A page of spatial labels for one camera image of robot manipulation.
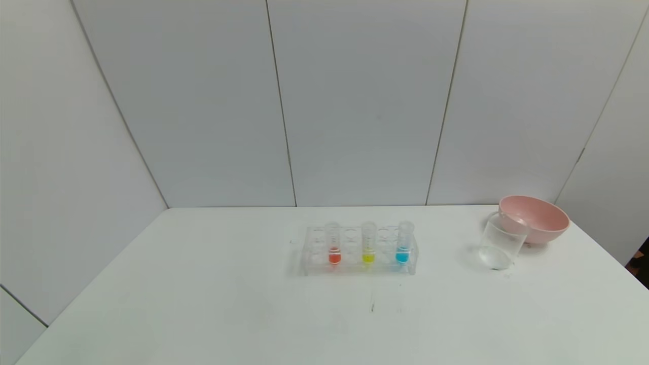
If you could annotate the pink bowl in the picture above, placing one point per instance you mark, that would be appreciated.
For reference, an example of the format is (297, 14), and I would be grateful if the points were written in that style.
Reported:
(542, 223)

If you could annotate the test tube with yellow pigment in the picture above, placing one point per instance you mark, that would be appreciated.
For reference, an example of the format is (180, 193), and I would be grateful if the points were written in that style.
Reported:
(368, 256)

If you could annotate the test tube with red pigment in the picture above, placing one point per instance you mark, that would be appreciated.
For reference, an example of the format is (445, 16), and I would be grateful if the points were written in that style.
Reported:
(334, 256)

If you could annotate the clear plastic test tube rack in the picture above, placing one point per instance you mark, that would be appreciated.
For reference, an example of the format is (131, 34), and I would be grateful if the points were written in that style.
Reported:
(355, 266)

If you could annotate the clear glass beaker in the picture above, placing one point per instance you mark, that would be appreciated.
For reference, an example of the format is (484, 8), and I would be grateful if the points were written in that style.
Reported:
(499, 248)

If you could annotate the test tube with blue pigment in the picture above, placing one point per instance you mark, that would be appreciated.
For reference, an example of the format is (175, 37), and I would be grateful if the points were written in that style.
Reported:
(403, 255)

